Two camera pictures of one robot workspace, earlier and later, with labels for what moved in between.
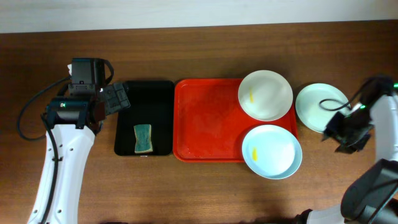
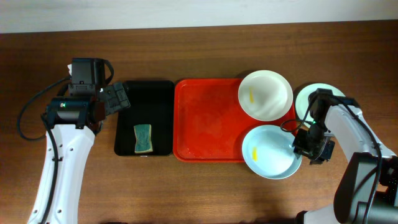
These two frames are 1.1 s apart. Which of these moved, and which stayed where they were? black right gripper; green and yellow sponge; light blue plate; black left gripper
Moved: black right gripper
Stayed: green and yellow sponge; black left gripper; light blue plate
